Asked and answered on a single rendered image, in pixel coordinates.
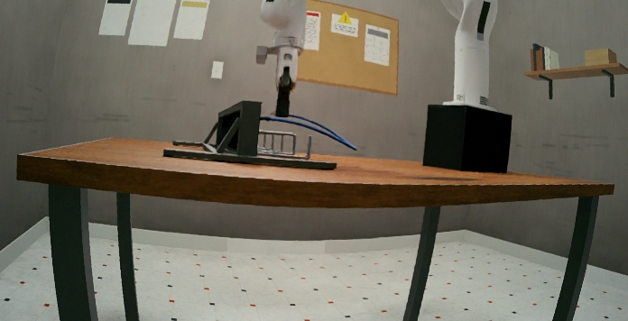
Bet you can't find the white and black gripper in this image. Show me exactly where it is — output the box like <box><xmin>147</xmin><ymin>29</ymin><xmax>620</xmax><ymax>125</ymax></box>
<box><xmin>273</xmin><ymin>47</ymin><xmax>302</xmax><ymax>118</ymax></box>

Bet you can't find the blue cable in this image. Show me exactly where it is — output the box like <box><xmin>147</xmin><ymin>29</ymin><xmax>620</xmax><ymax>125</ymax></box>
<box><xmin>264</xmin><ymin>115</ymin><xmax>356</xmax><ymax>151</ymax></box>

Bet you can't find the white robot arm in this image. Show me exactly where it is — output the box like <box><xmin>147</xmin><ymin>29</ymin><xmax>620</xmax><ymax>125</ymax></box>
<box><xmin>256</xmin><ymin>0</ymin><xmax>498</xmax><ymax>112</ymax></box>

